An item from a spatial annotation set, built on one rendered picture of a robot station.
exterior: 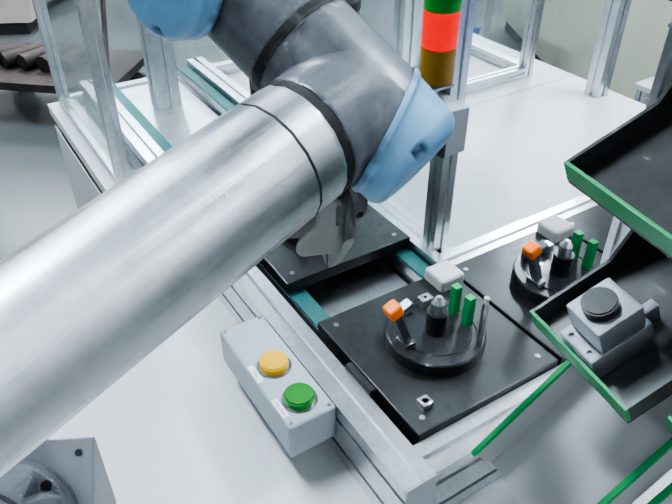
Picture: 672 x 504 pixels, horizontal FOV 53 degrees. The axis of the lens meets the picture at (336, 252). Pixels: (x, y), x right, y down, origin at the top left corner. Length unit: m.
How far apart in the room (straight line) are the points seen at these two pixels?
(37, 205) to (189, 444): 2.43
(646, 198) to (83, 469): 0.66
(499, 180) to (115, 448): 0.99
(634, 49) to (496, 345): 2.91
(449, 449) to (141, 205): 0.61
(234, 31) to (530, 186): 1.21
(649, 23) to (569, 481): 3.15
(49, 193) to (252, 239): 3.07
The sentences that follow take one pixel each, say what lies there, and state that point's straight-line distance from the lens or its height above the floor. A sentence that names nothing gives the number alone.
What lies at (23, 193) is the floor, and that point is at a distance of 3.44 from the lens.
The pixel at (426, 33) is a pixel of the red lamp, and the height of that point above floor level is 1.33.
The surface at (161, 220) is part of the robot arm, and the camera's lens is 0.31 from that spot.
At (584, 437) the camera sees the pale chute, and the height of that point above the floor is 1.06.
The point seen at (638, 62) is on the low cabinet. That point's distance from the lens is 3.80.
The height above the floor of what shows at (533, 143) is 0.86.
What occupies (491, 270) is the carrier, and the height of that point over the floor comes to 0.97.
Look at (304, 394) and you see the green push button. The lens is 0.88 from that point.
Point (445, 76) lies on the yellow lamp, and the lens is 0.97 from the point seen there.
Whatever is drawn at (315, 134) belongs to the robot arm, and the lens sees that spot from 0.35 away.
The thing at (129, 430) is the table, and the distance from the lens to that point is 1.03.
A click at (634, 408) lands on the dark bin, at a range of 0.61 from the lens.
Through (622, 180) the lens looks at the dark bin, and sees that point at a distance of 0.58.
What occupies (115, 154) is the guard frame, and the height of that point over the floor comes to 0.95.
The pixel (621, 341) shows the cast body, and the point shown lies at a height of 1.24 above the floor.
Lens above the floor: 1.63
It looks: 37 degrees down
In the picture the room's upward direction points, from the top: straight up
